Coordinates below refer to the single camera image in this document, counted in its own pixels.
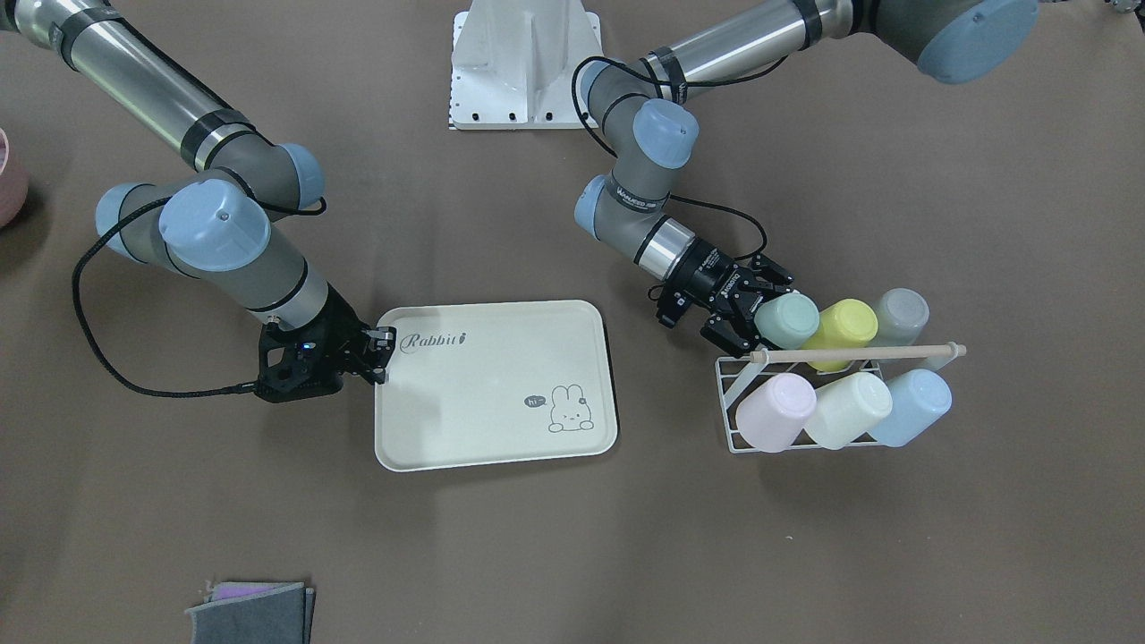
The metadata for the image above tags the pink plastic cup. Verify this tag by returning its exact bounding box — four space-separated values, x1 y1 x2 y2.
734 372 818 453

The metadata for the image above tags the white wire cup rack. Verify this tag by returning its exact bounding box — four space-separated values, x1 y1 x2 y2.
716 341 968 455

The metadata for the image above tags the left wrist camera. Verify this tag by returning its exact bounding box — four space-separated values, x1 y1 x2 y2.
656 285 694 329

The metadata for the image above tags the grey plastic cup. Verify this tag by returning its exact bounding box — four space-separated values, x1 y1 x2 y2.
869 288 929 347

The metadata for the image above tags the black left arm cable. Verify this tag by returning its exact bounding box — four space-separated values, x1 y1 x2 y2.
571 55 769 260

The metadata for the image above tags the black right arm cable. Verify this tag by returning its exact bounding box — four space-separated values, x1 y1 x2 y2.
72 193 327 400

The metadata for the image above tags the cream plastic cup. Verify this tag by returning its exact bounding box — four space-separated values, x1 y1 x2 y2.
804 372 893 450

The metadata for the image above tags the blue plastic cup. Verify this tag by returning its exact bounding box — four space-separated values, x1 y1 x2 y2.
868 369 953 447

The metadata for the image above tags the cream rabbit tray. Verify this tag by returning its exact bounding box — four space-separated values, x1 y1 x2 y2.
376 299 618 472

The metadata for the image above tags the pink bowl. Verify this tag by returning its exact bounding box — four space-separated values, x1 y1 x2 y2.
1 129 29 228

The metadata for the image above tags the green plastic cup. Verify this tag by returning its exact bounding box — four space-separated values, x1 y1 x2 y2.
753 292 819 350

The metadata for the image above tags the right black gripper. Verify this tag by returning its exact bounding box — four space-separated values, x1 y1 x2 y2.
256 290 397 403

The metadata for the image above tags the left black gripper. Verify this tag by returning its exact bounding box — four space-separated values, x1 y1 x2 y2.
671 239 796 358

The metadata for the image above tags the yellow plastic cup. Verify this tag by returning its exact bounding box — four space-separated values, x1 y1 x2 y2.
802 299 879 350

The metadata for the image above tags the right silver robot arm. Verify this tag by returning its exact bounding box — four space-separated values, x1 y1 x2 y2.
3 1 398 403

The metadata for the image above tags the grey folded cloth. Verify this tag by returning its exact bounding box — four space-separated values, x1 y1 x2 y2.
185 581 315 643

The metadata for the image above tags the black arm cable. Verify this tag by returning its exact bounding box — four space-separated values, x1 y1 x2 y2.
72 193 327 400
571 55 769 260

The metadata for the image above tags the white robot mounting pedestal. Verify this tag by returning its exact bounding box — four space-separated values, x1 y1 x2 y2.
447 1 605 131

